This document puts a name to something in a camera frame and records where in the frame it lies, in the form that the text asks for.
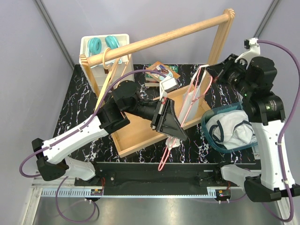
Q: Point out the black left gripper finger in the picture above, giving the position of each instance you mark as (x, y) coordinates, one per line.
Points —
(168, 114)
(173, 130)

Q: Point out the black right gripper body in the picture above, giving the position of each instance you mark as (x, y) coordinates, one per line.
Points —
(233, 75)

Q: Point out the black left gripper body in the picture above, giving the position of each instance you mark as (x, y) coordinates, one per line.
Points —
(150, 111)

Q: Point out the white camisole top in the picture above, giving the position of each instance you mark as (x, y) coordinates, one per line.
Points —
(199, 85)

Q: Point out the pink wire hanger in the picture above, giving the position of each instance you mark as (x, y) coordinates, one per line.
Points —
(169, 144)

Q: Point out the white navy-trimmed tank top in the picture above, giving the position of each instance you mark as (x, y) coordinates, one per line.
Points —
(231, 129)

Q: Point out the beige wooden hanger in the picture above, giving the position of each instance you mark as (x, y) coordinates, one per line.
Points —
(111, 73)

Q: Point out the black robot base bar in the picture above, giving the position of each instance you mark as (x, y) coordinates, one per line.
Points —
(115, 174)

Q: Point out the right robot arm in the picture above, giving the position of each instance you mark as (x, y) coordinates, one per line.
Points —
(265, 111)

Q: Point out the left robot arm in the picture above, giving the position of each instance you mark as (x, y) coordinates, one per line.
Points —
(54, 162)

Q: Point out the white drawer unit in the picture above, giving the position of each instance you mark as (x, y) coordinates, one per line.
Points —
(91, 54)

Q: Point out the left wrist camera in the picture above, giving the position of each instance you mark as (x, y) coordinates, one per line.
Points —
(167, 85)

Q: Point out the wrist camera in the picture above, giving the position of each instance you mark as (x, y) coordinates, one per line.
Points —
(252, 50)
(167, 85)

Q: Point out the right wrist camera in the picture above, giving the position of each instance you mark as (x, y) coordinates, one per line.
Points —
(252, 50)

